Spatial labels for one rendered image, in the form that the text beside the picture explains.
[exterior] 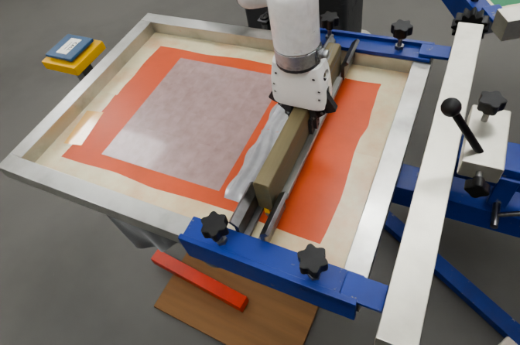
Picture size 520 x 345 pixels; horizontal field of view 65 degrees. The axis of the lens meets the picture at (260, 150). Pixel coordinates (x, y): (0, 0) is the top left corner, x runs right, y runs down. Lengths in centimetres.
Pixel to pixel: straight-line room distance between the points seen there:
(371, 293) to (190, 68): 71
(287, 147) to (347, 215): 16
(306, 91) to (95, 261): 151
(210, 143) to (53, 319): 131
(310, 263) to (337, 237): 14
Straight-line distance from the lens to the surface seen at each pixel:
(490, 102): 70
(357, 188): 77
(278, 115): 88
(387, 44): 99
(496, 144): 71
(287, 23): 61
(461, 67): 89
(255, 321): 166
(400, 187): 82
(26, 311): 209
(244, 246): 67
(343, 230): 72
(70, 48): 131
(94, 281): 198
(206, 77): 103
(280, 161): 68
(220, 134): 89
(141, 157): 91
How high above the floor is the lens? 160
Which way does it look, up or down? 50 degrees down
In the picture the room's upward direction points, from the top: 13 degrees counter-clockwise
